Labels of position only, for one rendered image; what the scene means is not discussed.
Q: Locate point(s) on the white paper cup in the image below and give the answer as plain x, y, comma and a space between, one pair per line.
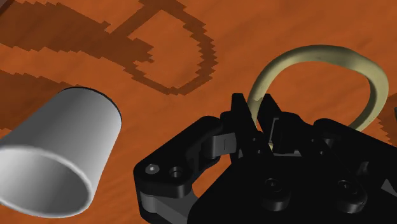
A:
62, 149

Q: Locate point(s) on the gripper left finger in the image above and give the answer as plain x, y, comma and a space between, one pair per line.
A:
186, 149

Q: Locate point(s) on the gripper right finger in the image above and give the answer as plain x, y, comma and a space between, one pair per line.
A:
310, 136

